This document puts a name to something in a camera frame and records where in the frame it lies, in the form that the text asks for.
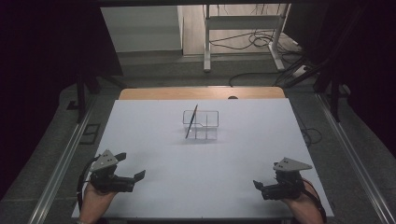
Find black floor cable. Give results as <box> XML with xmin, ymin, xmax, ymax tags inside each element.
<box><xmin>228</xmin><ymin>72</ymin><xmax>281</xmax><ymax>88</ymax></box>

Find grey metal floor rail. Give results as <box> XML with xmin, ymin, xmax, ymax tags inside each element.
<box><xmin>26</xmin><ymin>94</ymin><xmax>98</xmax><ymax>224</ymax></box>
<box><xmin>316</xmin><ymin>92</ymin><xmax>396</xmax><ymax>224</ymax></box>

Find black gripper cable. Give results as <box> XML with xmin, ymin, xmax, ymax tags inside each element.
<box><xmin>76</xmin><ymin>156</ymin><xmax>100</xmax><ymax>213</ymax></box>
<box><xmin>300</xmin><ymin>176</ymin><xmax>329</xmax><ymax>224</ymax></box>

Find black metal stand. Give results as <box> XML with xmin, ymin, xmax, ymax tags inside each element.
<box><xmin>75</xmin><ymin>69</ymin><xmax>101</xmax><ymax>124</ymax></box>
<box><xmin>312</xmin><ymin>71</ymin><xmax>343</xmax><ymax>123</ymax></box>

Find wooden table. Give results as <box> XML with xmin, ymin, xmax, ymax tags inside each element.
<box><xmin>119</xmin><ymin>86</ymin><xmax>287</xmax><ymax>101</ymax></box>

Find white metal desk frame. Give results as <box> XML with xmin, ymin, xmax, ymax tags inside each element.
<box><xmin>203</xmin><ymin>3</ymin><xmax>292</xmax><ymax>74</ymax></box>

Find dark floor socket plate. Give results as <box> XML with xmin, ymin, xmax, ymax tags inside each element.
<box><xmin>78</xmin><ymin>123</ymin><xmax>102</xmax><ymax>146</ymax></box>

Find dark curtain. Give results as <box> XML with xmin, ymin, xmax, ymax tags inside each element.
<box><xmin>0</xmin><ymin>0</ymin><xmax>124</xmax><ymax>200</ymax></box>
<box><xmin>283</xmin><ymin>0</ymin><xmax>396</xmax><ymax>160</ymax></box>

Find clear acrylic pen holder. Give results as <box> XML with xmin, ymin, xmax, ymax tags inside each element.
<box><xmin>182</xmin><ymin>109</ymin><xmax>219</xmax><ymax>141</ymax></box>

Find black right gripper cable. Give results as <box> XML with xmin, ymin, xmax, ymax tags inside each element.
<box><xmin>300</xmin><ymin>176</ymin><xmax>329</xmax><ymax>224</ymax></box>

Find dark pencil with orange end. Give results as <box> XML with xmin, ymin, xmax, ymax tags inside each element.
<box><xmin>185</xmin><ymin>104</ymin><xmax>199</xmax><ymax>140</ymax></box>

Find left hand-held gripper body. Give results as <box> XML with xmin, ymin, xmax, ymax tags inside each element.
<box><xmin>88</xmin><ymin>149</ymin><xmax>137</xmax><ymax>194</ymax></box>

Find person's right hand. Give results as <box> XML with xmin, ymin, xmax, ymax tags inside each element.
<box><xmin>279</xmin><ymin>183</ymin><xmax>325</xmax><ymax>224</ymax></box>

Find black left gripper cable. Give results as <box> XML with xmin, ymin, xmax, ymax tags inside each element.
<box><xmin>76</xmin><ymin>156</ymin><xmax>100</xmax><ymax>213</ymax></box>

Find person's left hand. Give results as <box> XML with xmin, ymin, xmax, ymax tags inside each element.
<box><xmin>78</xmin><ymin>182</ymin><xmax>118</xmax><ymax>224</ymax></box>

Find white table mat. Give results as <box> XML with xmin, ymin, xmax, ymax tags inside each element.
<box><xmin>71</xmin><ymin>98</ymin><xmax>334</xmax><ymax>219</ymax></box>

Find white power strip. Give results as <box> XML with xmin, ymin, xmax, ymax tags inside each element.
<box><xmin>292</xmin><ymin>64</ymin><xmax>310</xmax><ymax>78</ymax></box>

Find tangle of black floor cables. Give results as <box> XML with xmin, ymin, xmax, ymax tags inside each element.
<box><xmin>208</xmin><ymin>28</ymin><xmax>302</xmax><ymax>52</ymax></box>

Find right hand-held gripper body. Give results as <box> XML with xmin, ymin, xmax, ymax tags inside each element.
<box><xmin>261</xmin><ymin>157</ymin><xmax>314</xmax><ymax>201</ymax></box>

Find thin black looped cable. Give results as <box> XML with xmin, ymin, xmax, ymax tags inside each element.
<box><xmin>292</xmin><ymin>105</ymin><xmax>323</xmax><ymax>147</ymax></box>

